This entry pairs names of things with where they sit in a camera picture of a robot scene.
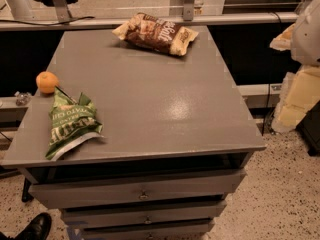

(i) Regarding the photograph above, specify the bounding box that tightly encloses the black cable on rail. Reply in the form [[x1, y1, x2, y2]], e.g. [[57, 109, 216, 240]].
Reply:
[[0, 15, 96, 27]]

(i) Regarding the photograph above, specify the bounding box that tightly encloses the green jalapeno chip bag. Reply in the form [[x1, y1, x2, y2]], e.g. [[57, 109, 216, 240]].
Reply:
[[45, 87, 103, 161]]

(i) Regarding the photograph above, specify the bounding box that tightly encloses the brown sea salt chip bag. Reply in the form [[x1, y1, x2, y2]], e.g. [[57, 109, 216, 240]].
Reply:
[[112, 13, 198, 56]]

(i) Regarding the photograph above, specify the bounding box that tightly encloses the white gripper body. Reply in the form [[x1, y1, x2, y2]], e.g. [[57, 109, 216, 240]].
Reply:
[[291, 0, 320, 66]]

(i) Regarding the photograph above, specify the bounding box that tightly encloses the orange fruit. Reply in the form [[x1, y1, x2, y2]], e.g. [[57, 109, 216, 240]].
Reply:
[[36, 71, 59, 94]]

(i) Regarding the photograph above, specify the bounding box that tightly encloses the grey metal rail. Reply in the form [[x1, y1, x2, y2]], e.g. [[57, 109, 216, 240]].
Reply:
[[0, 12, 298, 31]]

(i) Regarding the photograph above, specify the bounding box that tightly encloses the black hanging cable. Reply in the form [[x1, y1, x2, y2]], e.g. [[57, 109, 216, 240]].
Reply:
[[261, 11, 283, 137]]

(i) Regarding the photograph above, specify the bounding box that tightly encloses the grey drawer cabinet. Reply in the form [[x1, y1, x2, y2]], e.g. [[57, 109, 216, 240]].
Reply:
[[0, 25, 267, 240]]

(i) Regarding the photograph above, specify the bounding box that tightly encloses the middle grey drawer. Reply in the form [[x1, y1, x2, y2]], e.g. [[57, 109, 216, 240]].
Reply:
[[62, 199, 226, 229]]

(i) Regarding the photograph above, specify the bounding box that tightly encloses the grey drawer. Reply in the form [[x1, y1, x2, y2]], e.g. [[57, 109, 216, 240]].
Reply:
[[29, 169, 246, 208], [62, 199, 226, 229], [81, 219, 213, 240]]

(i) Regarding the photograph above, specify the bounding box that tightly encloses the metal bracket post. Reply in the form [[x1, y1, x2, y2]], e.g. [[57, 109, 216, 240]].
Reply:
[[183, 0, 195, 21]]

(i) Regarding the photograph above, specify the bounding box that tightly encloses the top grey drawer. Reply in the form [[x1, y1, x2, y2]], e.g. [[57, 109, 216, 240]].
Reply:
[[29, 169, 246, 208]]

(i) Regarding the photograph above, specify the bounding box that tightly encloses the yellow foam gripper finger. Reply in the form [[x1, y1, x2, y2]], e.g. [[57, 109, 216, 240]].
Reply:
[[270, 24, 295, 51], [271, 65, 320, 133]]

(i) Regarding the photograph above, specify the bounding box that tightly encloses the crumpled clear plastic piece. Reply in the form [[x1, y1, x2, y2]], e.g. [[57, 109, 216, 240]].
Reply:
[[14, 91, 32, 106]]

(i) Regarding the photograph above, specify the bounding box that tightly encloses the bottom grey drawer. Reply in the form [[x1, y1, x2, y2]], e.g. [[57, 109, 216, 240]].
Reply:
[[81, 219, 213, 240]]

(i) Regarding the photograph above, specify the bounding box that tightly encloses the black leather shoe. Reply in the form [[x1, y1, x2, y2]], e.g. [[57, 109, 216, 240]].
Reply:
[[0, 213, 52, 240]]

